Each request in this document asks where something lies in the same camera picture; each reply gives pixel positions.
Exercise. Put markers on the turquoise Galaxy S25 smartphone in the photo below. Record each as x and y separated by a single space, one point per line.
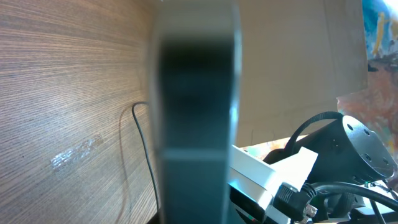
195 60

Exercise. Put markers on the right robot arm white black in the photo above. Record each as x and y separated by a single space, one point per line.
348 151

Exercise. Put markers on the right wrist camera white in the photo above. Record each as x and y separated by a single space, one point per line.
277 193

